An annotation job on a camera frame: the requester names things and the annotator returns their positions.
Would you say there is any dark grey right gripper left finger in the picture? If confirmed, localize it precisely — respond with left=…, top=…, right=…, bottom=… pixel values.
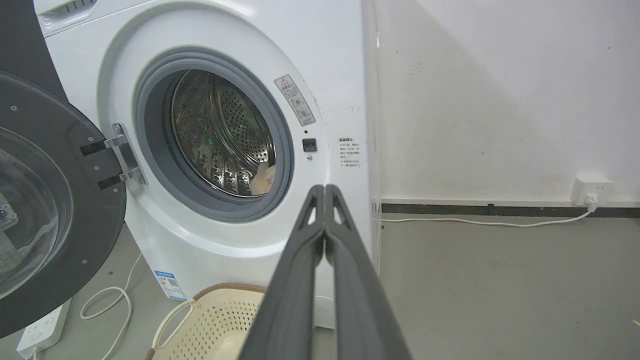
left=238, top=184, right=326, bottom=360

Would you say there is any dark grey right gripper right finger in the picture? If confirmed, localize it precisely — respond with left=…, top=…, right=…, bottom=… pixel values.
left=324, top=184, right=413, bottom=360

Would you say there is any cream perforated laundry basket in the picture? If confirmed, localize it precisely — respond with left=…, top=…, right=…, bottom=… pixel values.
left=145, top=283, right=268, bottom=360

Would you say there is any white front-load washing machine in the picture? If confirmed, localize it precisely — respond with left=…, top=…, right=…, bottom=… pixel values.
left=33, top=0, right=382, bottom=329

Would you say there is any black round washing machine door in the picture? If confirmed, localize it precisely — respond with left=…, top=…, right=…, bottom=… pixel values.
left=0, top=69, right=127, bottom=339

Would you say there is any beige cloth inside drum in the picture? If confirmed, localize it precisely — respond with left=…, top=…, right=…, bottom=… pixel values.
left=249, top=164, right=277, bottom=196

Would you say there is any white power strip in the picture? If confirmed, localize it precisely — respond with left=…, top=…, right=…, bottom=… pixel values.
left=16, top=298, right=73, bottom=359

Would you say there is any white plug with cable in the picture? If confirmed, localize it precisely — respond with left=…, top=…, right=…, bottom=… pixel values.
left=378, top=194, right=599, bottom=228

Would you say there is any white power strip cable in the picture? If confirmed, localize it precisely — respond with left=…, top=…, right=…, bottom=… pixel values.
left=31, top=252, right=144, bottom=360

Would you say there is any white wall socket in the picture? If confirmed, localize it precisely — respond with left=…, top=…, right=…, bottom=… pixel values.
left=571, top=175, right=614, bottom=207

